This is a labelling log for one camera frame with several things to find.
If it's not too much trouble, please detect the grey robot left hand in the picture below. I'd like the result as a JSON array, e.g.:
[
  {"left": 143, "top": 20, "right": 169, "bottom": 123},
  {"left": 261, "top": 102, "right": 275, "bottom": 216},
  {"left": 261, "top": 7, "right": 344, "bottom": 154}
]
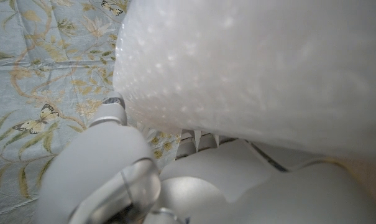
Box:
[{"left": 35, "top": 91, "right": 376, "bottom": 224}]

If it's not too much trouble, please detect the clear bubble wrap roll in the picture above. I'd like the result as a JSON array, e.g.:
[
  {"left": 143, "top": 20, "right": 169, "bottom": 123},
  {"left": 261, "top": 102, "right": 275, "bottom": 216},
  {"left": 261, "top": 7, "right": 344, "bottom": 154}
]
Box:
[{"left": 112, "top": 0, "right": 376, "bottom": 162}]

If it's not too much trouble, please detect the floral print backdrop cloth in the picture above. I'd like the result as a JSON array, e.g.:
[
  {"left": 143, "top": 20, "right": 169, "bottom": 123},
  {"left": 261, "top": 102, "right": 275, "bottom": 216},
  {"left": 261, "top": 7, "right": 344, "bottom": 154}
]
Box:
[{"left": 0, "top": 0, "right": 182, "bottom": 218}]

